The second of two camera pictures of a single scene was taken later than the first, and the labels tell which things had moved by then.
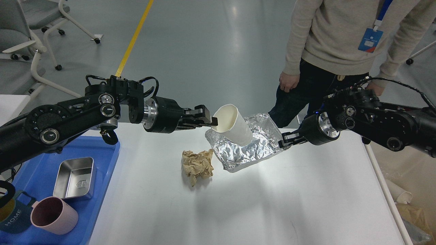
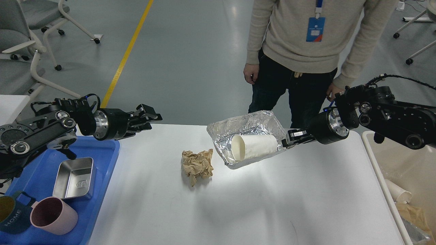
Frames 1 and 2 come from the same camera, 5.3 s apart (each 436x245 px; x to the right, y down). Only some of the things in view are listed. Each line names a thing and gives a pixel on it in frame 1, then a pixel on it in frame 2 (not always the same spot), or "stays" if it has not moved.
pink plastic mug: [51, 214] stays
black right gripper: [318, 129] stays
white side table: [11, 105] stays
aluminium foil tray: [266, 137] stays
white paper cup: [230, 125] → [244, 147]
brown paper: [198, 165] stays
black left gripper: [162, 115] → [112, 124]
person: [335, 46] → [306, 47]
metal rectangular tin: [75, 178] stays
